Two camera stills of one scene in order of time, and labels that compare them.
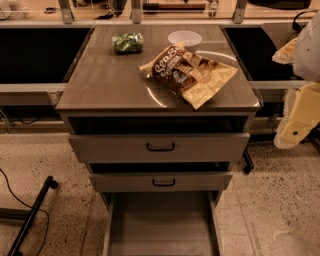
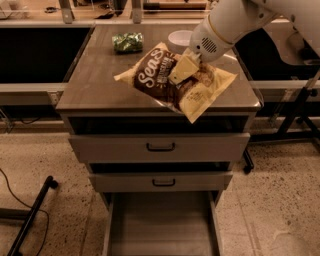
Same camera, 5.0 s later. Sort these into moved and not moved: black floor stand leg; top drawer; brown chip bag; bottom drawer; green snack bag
Moved: brown chip bag
Not moved: bottom drawer; top drawer; black floor stand leg; green snack bag
